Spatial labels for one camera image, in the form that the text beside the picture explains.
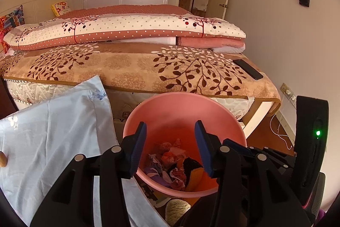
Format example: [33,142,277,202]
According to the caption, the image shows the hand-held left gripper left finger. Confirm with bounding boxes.
[30,121,147,227]

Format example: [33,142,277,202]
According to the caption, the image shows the beige textured cushion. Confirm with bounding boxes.
[165,199,192,227]

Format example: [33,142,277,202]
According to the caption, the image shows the yellow snack wrapper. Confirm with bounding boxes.
[184,166,206,191]

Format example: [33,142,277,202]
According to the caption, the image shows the orange wrapper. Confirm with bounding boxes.
[162,150,186,165]

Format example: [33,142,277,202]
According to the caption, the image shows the white quilted mattress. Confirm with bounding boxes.
[5,78,255,121]

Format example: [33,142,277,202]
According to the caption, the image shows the colourful patterned pillow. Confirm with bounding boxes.
[0,5,25,54]

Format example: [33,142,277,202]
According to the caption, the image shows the dark wooden nightstand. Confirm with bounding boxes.
[0,78,19,113]

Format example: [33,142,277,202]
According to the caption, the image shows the wall socket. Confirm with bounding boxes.
[281,83,296,101]

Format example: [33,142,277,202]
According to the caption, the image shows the clothes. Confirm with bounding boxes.
[145,154,173,187]

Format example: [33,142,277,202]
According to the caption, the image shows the bed with brown leaf blanket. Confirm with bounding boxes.
[0,0,280,139]

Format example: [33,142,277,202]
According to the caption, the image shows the light blue floral cloth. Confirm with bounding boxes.
[0,74,170,227]

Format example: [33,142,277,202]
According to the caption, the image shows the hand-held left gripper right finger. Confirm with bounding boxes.
[194,120,311,227]

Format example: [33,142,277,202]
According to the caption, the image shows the black smartphone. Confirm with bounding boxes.
[232,59,264,80]

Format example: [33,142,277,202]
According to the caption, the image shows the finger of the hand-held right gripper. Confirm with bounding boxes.
[222,138,266,157]
[250,146,295,171]

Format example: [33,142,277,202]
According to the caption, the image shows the black foam fruit net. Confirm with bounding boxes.
[182,157,204,187]

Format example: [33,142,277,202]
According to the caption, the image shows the brown leaf-print blanket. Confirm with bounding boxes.
[0,42,281,110]

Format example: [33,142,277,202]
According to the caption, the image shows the pink plastic bin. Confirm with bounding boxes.
[123,92,247,198]

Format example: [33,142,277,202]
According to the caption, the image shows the red floral wrapper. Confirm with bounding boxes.
[170,167,186,190]

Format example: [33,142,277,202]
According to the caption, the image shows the yellow floral pillow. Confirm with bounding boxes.
[51,1,72,17]

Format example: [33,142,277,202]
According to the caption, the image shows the white charging cable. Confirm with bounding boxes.
[269,94,295,150]

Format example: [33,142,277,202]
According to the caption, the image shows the polka-dot tree-print quilt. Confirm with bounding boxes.
[4,4,246,53]

